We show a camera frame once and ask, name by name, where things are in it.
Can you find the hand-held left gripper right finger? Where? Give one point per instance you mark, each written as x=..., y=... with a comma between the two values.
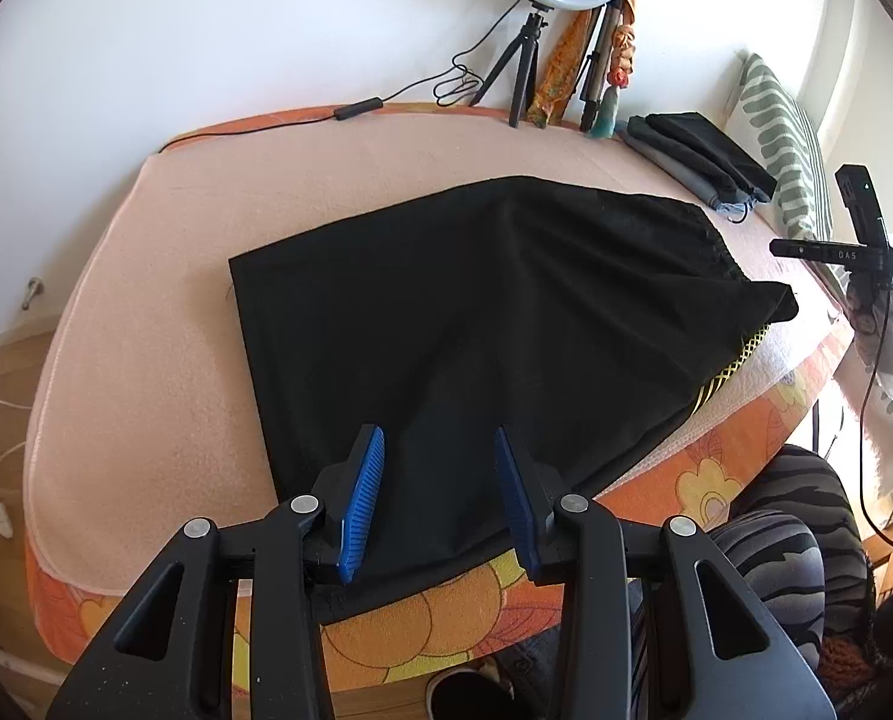
x=516, y=511

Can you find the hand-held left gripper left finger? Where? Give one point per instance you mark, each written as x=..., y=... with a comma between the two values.
x=362, y=504

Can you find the black pants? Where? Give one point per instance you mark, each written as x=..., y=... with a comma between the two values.
x=454, y=315

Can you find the orange floral bed sheet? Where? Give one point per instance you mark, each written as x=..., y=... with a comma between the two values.
x=454, y=619

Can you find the green and white patterned pillow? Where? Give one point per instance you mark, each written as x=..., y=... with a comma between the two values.
x=778, y=135

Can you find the dark slipper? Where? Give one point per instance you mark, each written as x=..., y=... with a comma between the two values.
x=465, y=694

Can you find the yellow mesh cloth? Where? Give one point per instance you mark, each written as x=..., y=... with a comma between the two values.
x=725, y=379

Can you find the folded black garment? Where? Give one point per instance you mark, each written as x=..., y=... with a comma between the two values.
x=705, y=144

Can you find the white towel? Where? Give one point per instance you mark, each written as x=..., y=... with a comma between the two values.
x=731, y=420

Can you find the folded dark clothes stack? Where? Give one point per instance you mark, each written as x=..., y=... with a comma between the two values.
x=671, y=163

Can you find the person's leg in striped leggings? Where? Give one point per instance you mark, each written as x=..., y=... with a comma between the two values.
x=765, y=570
x=821, y=484

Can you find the pink blanket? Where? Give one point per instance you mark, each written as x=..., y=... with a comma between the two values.
x=184, y=255

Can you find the hanging ornament with teal tassel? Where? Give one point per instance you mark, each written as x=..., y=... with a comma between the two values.
x=620, y=52

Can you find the folded grey stand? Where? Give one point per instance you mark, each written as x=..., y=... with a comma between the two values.
x=593, y=82

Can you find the white power strip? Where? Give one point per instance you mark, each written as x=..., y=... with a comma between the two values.
x=2, y=519

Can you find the orange patterned scarf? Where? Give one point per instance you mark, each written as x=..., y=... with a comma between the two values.
x=559, y=67

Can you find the metal door stopper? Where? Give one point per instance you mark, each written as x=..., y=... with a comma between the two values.
x=34, y=291

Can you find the black tripod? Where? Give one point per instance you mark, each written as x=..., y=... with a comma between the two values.
x=525, y=52

